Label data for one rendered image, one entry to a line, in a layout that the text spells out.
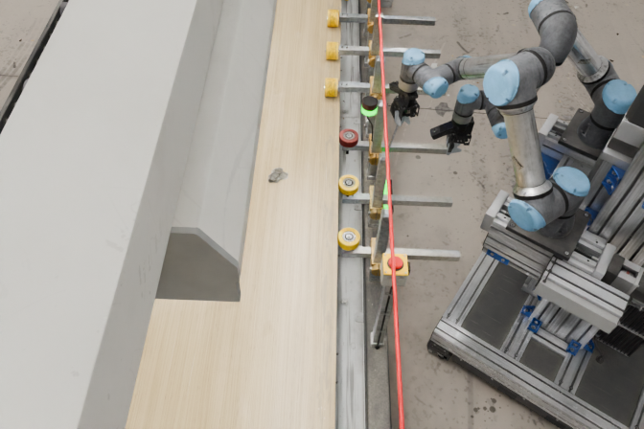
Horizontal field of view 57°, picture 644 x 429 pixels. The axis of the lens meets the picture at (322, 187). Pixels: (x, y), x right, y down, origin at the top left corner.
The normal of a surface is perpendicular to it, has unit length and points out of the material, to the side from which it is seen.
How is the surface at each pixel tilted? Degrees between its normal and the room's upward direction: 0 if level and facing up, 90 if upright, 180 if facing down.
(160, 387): 0
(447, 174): 0
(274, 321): 0
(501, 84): 84
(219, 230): 61
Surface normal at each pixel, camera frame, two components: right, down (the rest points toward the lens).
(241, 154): 0.88, -0.27
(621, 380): 0.03, -0.62
